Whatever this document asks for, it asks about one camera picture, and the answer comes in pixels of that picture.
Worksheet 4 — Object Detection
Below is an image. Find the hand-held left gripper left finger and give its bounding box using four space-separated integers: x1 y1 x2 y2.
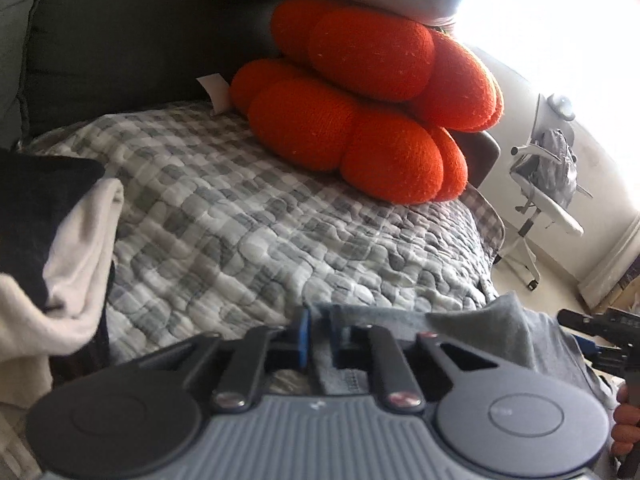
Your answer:
160 306 313 412

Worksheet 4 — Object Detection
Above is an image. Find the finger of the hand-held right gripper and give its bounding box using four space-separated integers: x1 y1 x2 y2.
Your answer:
574 338 622 367
557 309 609 334

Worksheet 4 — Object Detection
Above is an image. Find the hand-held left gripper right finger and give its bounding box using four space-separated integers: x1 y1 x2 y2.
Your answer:
327 307 506 412

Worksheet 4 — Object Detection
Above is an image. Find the grey t-shirt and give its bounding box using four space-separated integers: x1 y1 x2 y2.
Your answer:
272 291 619 412

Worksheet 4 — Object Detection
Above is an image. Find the person's right hand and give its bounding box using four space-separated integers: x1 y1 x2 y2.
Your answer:
610 384 640 458

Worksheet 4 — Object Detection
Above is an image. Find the white office chair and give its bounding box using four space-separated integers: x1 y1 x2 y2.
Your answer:
494 92 597 292

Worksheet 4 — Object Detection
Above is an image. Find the grey checked quilted blanket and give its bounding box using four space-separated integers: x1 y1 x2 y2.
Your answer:
0 100 507 480

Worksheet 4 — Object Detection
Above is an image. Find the grey backpack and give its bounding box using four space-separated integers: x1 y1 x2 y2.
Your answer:
529 128 579 207

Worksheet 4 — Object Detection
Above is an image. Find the orange pumpkin cushion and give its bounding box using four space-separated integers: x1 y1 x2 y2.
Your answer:
269 0 505 134
196 58 470 206

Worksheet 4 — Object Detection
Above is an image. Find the beige and navy folded garment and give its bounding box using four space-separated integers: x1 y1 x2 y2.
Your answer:
0 148 125 407

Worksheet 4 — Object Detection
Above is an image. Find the grey sofa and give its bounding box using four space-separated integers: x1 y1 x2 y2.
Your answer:
0 0 502 192

